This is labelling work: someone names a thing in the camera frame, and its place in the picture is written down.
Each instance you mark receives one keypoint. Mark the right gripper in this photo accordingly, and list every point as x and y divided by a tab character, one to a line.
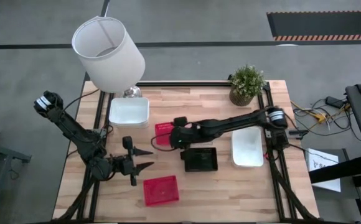
183	137

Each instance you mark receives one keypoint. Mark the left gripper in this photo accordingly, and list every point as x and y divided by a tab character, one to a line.
127	165

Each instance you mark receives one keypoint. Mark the red plastic slotted basket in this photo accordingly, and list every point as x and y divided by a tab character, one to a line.
161	190
162	133

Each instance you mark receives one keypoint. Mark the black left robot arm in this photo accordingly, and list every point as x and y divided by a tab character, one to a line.
71	130

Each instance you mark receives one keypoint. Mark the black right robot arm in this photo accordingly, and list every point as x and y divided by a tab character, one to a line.
230	123

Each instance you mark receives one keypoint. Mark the potted green plant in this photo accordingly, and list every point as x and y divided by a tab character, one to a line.
246	82

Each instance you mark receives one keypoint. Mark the table lamp with white shade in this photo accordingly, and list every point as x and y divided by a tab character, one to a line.
115	68

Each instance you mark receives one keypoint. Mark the grey desk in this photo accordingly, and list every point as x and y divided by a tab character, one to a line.
0	151

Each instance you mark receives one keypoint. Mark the white printed sign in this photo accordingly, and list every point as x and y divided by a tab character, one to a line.
323	174

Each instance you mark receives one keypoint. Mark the black power adapter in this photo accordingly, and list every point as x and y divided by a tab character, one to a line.
334	101

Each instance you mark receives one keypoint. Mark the black hazard-striped floor mat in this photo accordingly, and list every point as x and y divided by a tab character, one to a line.
323	23

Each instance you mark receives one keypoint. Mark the black aluminium table frame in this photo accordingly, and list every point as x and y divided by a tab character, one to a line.
183	84

